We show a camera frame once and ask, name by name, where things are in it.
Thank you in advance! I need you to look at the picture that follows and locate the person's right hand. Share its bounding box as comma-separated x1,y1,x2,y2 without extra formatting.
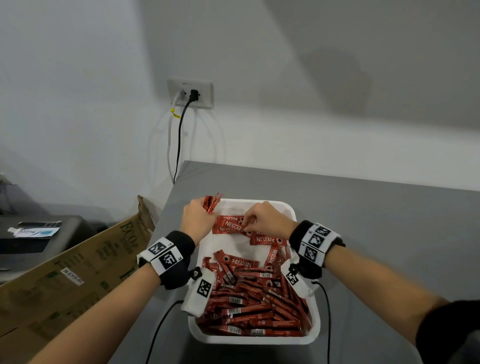
241,201,299,242

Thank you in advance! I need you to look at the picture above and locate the person's left hand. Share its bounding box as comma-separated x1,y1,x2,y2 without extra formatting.
179,197,220,247

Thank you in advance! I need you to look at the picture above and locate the bunch of Nescafe sachets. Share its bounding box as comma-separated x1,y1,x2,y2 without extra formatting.
202,193,224,215

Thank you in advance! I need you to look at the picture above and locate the pile of red Nescafe sachets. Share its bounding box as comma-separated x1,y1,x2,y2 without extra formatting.
211,214,289,248

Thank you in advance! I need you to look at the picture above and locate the white plastic tray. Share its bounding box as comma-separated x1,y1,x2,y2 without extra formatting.
187,198,322,346

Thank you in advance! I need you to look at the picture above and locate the pile of red coffee sachets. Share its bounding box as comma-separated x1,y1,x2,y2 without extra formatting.
194,245,313,338

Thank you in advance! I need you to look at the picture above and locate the person's right forearm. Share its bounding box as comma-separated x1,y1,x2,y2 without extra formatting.
324,245,449,346

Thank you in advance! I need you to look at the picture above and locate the person's left forearm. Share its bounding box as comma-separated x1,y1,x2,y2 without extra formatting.
28,264,162,364

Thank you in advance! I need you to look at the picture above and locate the black right wristband with markers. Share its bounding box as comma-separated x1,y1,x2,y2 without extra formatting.
288,220,346,280

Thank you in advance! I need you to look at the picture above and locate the black wristband with markers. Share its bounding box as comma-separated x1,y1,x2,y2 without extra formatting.
288,220,346,280
136,230,197,291

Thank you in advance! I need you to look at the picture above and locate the black left wristband with markers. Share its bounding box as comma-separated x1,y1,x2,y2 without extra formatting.
136,230,197,291

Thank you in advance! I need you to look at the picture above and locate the dark grey printer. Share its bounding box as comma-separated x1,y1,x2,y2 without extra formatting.
0,215,95,284

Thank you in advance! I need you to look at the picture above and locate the flat black device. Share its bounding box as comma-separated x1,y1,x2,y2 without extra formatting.
16,221,63,229

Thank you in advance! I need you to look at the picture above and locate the brown cardboard box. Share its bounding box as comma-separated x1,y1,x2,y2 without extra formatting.
0,194,157,364

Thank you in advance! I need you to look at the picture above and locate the white and blue packet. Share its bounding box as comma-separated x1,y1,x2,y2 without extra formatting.
7,226,61,239

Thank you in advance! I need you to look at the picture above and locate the black shirt sleeve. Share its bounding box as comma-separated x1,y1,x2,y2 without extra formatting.
415,299,480,364

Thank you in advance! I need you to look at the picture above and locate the grey knit garment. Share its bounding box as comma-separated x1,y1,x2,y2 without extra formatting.
448,329,480,364

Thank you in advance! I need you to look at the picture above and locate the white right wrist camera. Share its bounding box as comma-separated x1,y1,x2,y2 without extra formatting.
280,256,320,299

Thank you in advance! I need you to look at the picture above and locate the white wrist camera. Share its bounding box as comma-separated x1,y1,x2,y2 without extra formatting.
280,256,320,299
181,266,217,319

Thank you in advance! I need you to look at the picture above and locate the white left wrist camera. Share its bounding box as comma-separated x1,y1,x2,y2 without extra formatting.
181,266,217,319

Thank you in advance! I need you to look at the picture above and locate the white power cable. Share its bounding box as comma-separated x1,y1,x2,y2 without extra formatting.
166,89,187,183

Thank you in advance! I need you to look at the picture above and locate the black power cable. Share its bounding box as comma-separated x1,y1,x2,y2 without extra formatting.
172,100,194,185

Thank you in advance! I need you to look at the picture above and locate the black left camera cable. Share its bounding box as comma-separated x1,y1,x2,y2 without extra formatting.
145,299,185,364

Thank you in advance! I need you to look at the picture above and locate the black camera cable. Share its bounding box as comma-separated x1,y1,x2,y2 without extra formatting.
311,280,333,364
145,299,185,364

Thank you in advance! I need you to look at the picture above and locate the black right camera cable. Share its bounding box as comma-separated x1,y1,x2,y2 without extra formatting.
311,280,333,364

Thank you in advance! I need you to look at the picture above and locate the grey wall socket plate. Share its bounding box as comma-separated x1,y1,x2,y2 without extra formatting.
166,78,215,110

